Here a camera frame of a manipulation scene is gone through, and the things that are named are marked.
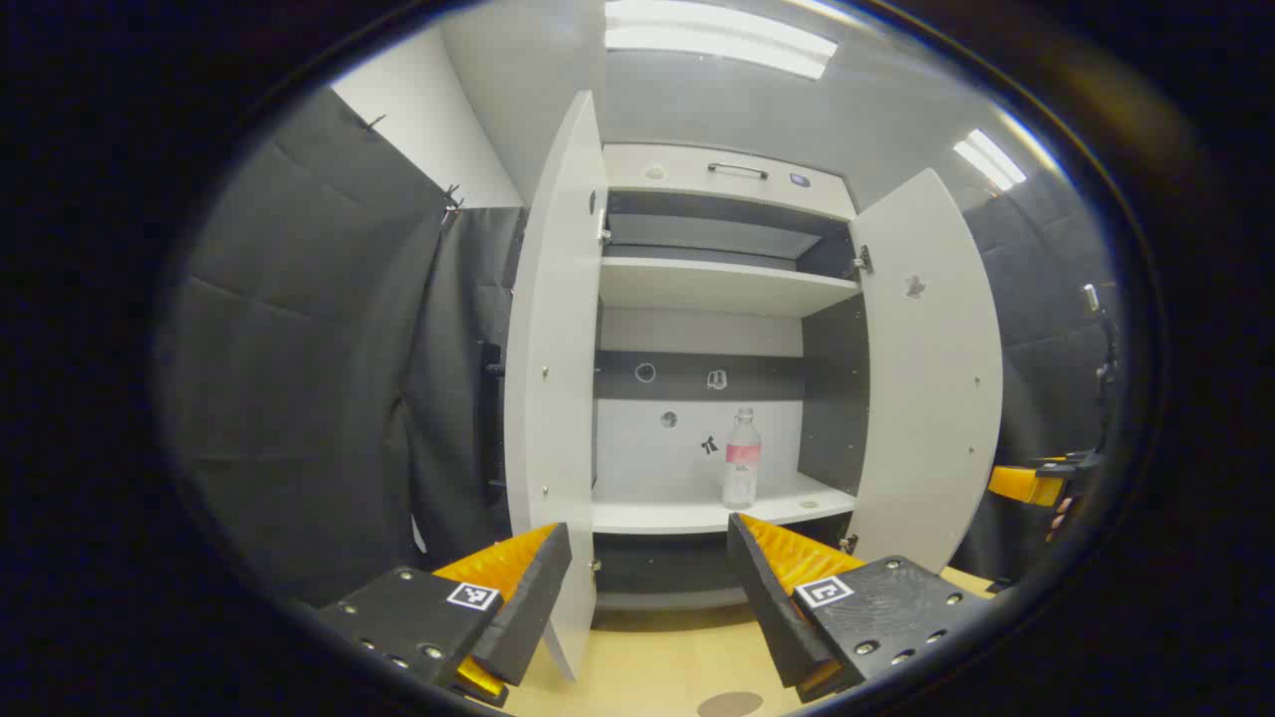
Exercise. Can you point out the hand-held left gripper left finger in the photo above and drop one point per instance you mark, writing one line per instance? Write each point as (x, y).
(528, 607)

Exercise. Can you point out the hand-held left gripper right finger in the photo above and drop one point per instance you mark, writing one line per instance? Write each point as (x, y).
(772, 607)

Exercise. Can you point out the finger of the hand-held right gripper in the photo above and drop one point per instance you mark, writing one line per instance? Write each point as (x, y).
(1021, 483)

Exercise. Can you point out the brown round coaster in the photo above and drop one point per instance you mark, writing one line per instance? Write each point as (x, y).
(730, 705)

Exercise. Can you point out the white cabinet door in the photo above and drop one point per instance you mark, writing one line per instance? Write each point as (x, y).
(553, 349)
(931, 378)

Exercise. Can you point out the clear plastic bottle pink label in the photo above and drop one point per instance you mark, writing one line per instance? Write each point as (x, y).
(741, 473)

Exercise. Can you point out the white cabinet drawer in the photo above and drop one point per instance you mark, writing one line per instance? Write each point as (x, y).
(687, 174)

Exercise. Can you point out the large ceiling light panel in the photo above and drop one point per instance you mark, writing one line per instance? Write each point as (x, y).
(717, 40)

